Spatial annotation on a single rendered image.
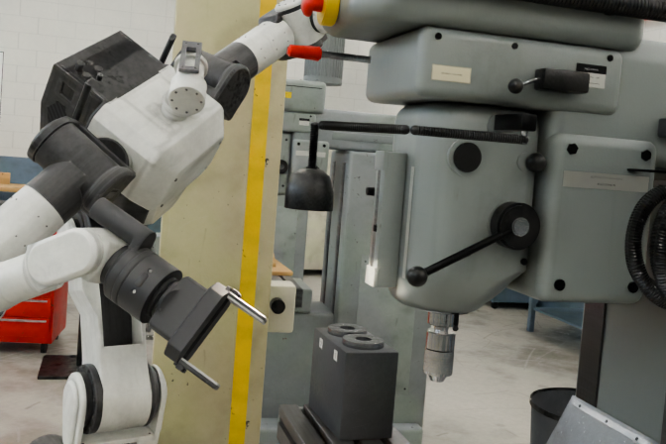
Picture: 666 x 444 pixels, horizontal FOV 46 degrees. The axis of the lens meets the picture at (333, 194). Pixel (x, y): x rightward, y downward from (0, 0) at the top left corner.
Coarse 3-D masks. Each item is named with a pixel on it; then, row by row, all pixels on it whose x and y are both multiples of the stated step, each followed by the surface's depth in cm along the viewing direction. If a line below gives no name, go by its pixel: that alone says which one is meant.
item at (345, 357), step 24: (336, 336) 173; (360, 336) 169; (312, 360) 180; (336, 360) 165; (360, 360) 161; (384, 360) 163; (312, 384) 179; (336, 384) 164; (360, 384) 161; (384, 384) 163; (312, 408) 178; (336, 408) 163; (360, 408) 162; (384, 408) 163; (336, 432) 162; (360, 432) 162; (384, 432) 164
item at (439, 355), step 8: (432, 344) 123; (440, 344) 123; (448, 344) 123; (432, 352) 123; (440, 352) 123; (448, 352) 123; (424, 360) 125; (432, 360) 123; (440, 360) 123; (448, 360) 123; (424, 368) 125; (432, 368) 123; (440, 368) 123; (448, 368) 123; (440, 376) 123; (448, 376) 124
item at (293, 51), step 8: (288, 48) 124; (296, 48) 124; (304, 48) 125; (312, 48) 125; (296, 56) 125; (304, 56) 125; (312, 56) 125; (320, 56) 126; (328, 56) 126; (336, 56) 127; (344, 56) 127; (352, 56) 127; (360, 56) 128; (368, 56) 128
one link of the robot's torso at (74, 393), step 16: (80, 384) 156; (160, 384) 165; (64, 400) 160; (80, 400) 155; (160, 400) 165; (64, 416) 160; (80, 416) 155; (160, 416) 166; (64, 432) 160; (80, 432) 156; (112, 432) 165; (128, 432) 166; (144, 432) 167
